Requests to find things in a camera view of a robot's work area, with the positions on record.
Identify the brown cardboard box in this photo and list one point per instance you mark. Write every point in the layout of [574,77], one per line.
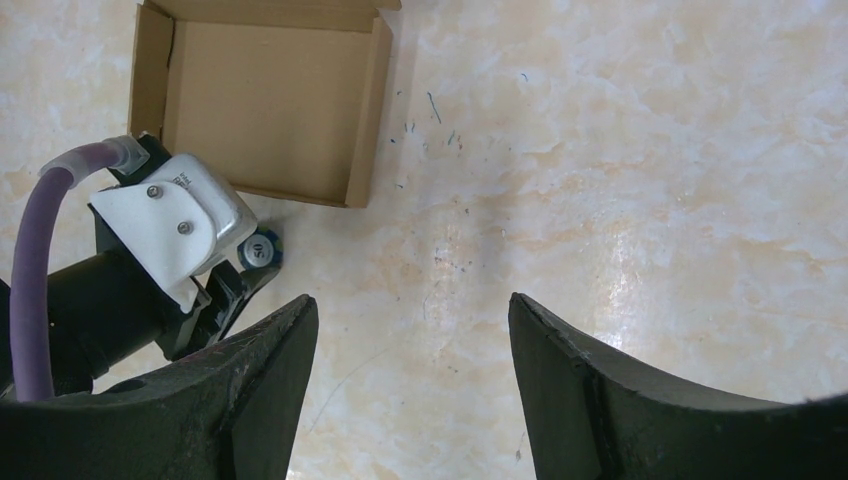
[282,98]

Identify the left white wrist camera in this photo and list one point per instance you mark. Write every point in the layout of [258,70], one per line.
[177,223]

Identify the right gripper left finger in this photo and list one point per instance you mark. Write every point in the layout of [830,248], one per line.
[229,411]

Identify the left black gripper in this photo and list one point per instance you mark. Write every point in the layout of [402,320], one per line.
[60,331]

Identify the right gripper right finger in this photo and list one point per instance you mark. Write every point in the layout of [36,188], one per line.
[595,412]

